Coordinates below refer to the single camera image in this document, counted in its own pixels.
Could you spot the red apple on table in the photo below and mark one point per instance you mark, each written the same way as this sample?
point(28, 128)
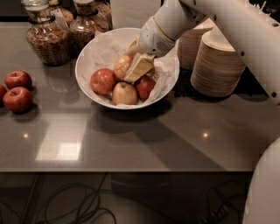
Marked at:
point(18, 99)
point(18, 78)

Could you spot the glass cereal jar middle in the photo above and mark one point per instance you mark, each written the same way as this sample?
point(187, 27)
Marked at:
point(87, 24)

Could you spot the paper bowl stack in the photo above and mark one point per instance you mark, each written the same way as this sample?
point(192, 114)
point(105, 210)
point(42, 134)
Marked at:
point(189, 43)
point(217, 68)

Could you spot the red apple in bowl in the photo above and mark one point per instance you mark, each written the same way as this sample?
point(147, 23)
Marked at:
point(103, 81)
point(144, 87)

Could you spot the yellow apple in bowl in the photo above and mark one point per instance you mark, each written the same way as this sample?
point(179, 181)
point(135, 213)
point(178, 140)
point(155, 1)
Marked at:
point(151, 73)
point(124, 93)

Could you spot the white bowl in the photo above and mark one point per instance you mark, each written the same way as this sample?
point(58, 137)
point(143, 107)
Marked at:
point(87, 52)

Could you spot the yellow apple back in bowl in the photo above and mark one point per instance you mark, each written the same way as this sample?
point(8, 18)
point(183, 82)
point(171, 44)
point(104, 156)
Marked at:
point(151, 73)

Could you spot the red apple on table front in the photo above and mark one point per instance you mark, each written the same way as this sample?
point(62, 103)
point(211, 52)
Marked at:
point(18, 99)

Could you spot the paper bowl stack back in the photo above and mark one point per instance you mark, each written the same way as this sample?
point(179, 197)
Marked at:
point(189, 43)

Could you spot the yellow apple front in bowl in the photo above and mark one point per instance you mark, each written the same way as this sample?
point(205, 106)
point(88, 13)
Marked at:
point(124, 93)

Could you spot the red apple left in bowl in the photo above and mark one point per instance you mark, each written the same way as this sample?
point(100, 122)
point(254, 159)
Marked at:
point(103, 81)

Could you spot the white paper liner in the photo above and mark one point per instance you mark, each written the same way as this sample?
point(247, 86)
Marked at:
point(108, 49)

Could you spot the yellow-red top apple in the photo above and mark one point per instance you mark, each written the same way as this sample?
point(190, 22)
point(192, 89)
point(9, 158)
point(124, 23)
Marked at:
point(121, 66)

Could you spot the red apple at left edge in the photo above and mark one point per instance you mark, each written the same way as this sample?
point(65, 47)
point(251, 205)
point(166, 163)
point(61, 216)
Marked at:
point(3, 91)

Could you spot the black power strip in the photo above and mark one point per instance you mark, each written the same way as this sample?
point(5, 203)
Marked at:
point(216, 216)

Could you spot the glass cereal jar back right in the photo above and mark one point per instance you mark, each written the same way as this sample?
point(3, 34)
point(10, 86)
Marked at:
point(104, 8)

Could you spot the red apple on table back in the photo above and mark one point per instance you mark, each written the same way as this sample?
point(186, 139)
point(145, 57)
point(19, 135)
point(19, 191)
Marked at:
point(18, 78)

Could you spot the glass cereal jar back left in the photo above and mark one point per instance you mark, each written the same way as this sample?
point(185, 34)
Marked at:
point(60, 13)

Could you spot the paper bowl stack front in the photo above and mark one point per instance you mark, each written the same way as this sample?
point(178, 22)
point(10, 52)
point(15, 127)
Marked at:
point(217, 68)

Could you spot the glass cereal jar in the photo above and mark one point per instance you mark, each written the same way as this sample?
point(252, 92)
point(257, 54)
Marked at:
point(50, 42)
point(60, 13)
point(87, 24)
point(104, 8)

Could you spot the red apple right in bowl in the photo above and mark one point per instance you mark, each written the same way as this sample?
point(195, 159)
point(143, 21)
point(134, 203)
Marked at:
point(144, 87)

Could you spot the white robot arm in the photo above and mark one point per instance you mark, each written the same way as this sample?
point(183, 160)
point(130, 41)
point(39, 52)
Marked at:
point(255, 36)

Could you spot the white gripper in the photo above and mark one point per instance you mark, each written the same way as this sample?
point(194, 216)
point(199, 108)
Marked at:
point(153, 38)

